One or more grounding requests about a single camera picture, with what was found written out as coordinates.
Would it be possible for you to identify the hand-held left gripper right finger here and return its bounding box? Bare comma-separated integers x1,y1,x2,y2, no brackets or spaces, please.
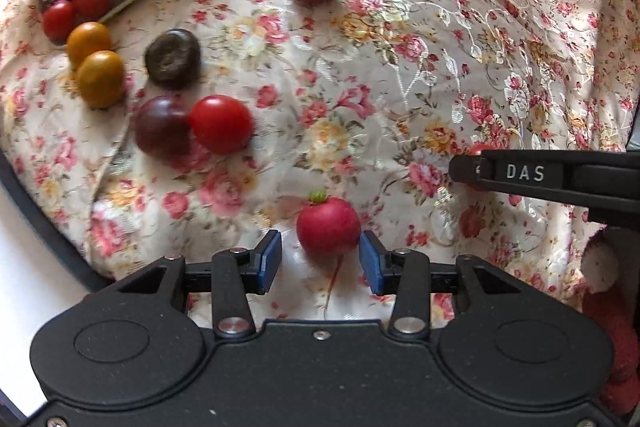
359,230,551,342

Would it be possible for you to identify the dark purple cherry tomato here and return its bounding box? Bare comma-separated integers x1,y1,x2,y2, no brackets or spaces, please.
133,95,196,158

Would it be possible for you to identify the red and white fuzzy cloth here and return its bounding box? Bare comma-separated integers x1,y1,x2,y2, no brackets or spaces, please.
580,232,640,414

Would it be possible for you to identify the floral tablecloth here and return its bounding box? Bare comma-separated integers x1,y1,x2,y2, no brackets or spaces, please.
0,0,640,325

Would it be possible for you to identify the red radish with long root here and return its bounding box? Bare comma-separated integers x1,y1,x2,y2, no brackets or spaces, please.
296,190,362,320

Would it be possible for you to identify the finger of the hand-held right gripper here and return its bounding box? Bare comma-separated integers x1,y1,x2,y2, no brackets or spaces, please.
448,151,494,194

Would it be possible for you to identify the yellow cherry tomato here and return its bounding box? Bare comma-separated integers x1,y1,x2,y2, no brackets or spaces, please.
76,50,126,110
66,22,115,70

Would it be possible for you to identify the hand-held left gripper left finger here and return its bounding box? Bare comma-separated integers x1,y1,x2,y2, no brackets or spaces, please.
102,229,283,341

